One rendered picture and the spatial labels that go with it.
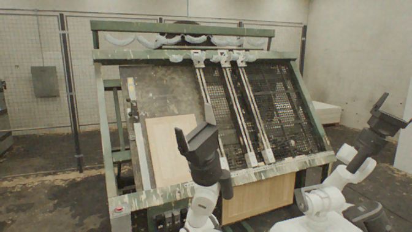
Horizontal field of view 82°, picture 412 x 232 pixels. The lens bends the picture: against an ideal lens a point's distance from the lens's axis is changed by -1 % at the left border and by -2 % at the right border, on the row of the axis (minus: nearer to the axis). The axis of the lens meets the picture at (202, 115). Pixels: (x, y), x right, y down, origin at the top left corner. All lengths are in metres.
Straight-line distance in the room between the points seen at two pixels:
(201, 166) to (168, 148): 1.39
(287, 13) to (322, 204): 7.86
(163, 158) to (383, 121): 1.49
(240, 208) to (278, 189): 0.48
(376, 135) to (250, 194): 1.77
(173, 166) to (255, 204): 1.08
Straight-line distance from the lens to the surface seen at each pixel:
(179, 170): 1.99
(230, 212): 2.58
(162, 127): 2.06
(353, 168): 1.02
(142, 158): 1.93
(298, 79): 3.01
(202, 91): 2.25
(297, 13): 8.67
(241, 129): 2.25
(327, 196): 0.79
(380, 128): 1.02
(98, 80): 2.16
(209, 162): 0.64
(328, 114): 7.13
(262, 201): 2.75
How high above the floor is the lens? 1.85
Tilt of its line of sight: 14 degrees down
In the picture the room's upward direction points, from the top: straight up
